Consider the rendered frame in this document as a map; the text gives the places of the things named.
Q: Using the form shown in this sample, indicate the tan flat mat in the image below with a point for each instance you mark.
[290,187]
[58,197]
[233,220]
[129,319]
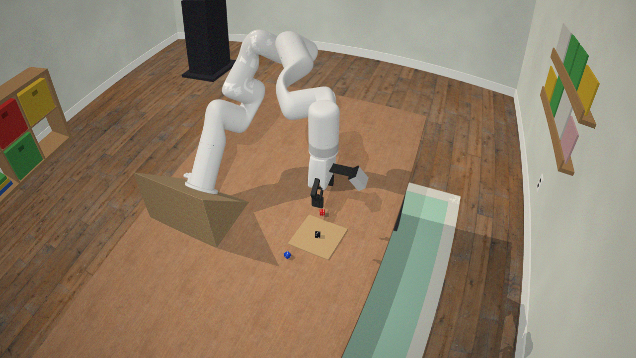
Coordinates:
[330,236]

